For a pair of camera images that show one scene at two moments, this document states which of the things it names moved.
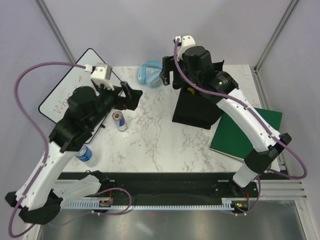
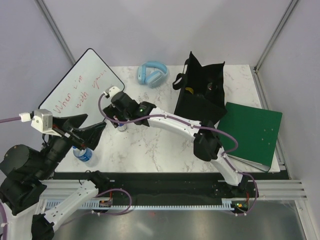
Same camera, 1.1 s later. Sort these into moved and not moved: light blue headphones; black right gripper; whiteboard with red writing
Moved: black right gripper
Not moved: whiteboard with red writing; light blue headphones
